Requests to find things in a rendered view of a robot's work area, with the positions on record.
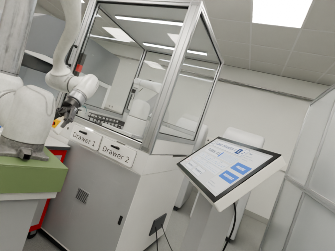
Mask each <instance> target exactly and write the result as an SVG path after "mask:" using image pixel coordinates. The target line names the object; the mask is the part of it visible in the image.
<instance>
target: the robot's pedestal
mask: <svg viewBox="0 0 335 251"><path fill-rule="evenodd" d="M56 194H57V192H43V193H3V194H0V251H22V250H23V247H24V244H25V241H26V238H27V235H28V232H29V229H30V226H31V223H32V220H33V217H34V215H35V212H36V209H37V206H38V203H39V200H40V199H48V198H55V197H56Z"/></svg>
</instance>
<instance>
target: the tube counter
mask: <svg viewBox="0 0 335 251"><path fill-rule="evenodd" d="M214 155H215V156H217V157H218V158H220V159H222V160H224V161H226V162H228V163H230V164H232V163H234V162H235V161H237V160H238V159H239V158H237V157H235V156H233V155H230V154H228V153H226V152H223V151H221V150H220V151H218V152H217V153H215V154H214Z"/></svg>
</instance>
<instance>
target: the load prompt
mask: <svg viewBox="0 0 335 251"><path fill-rule="evenodd" d="M213 146H215V147H218V148H220V149H223V150H225V151H227V152H230V153H232V154H235V155H237V156H240V157H243V156H244V155H245V154H247V153H248V152H250V150H247V149H244V148H241V147H237V146H234V145H231V144H228V143H225V142H222V141H218V142H217V143H215V144H214V145H213Z"/></svg>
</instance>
